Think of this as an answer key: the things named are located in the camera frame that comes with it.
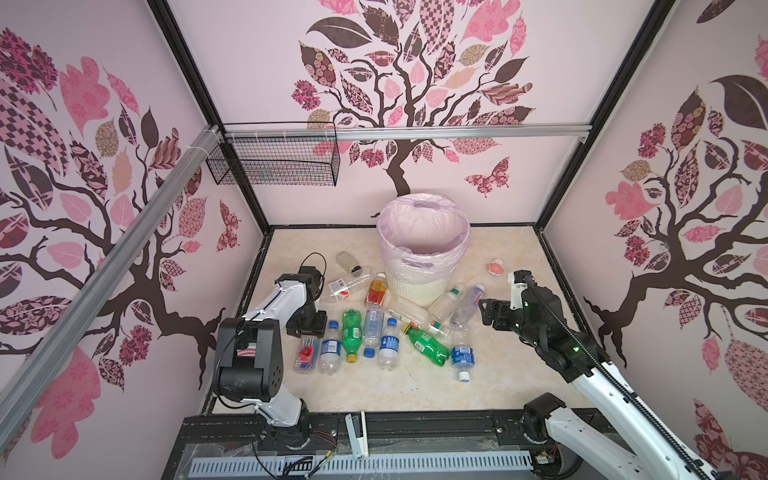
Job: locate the aluminium frame bar back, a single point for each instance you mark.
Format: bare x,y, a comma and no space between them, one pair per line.
418,133

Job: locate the pink plastic bin liner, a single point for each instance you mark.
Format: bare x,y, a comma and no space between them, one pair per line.
422,237

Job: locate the green bottle yellow cap upright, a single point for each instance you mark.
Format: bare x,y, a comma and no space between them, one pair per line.
351,334

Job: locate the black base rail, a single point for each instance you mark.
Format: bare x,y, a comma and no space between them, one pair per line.
388,433

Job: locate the small blue label water bottle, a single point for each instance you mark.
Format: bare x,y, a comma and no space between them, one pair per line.
389,345

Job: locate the clear bottle pale blue label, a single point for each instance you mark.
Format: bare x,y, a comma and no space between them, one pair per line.
374,321

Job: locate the clear bottle red white label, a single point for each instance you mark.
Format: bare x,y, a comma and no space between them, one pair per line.
345,286

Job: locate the glass spice jar black cap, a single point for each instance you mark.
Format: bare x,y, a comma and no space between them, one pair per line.
349,263

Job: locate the aluminium frame bar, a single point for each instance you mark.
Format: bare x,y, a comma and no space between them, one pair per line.
38,371
418,133

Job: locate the white cable duct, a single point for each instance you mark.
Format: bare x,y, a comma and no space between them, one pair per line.
298,467

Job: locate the red yellow label drink bottle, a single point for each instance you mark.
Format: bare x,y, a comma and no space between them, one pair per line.
377,291

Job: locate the clear bottle green cap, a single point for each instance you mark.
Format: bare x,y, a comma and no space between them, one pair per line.
444,306

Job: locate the clear bottle green red label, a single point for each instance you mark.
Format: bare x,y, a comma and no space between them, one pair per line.
409,313

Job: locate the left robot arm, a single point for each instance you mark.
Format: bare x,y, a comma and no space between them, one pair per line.
249,365

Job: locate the Fiji water bottle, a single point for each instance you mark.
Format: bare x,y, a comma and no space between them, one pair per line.
307,356

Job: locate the blue label bottle white cap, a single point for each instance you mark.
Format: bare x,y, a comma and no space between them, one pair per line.
463,360

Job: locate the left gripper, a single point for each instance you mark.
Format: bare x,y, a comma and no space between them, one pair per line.
317,329

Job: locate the white bracket on rail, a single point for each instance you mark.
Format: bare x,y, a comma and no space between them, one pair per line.
356,428

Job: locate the pink white toy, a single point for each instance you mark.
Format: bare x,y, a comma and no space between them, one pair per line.
495,267

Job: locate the green bottle yellow cap tilted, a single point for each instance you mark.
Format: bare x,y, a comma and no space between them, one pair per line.
427,345

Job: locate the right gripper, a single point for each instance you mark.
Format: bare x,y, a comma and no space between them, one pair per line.
504,312

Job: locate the black wire basket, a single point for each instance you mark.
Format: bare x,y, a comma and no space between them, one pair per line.
277,153

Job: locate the clear bottle purple label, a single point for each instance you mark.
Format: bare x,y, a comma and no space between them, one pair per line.
467,307

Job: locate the white woven waste bin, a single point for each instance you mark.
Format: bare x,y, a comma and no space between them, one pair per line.
420,288

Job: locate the aluminium frame bar left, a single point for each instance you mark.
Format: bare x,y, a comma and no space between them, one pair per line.
38,371

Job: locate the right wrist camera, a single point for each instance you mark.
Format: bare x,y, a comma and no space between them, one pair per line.
518,285

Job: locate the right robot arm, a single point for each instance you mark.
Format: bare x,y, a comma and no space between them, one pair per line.
649,449

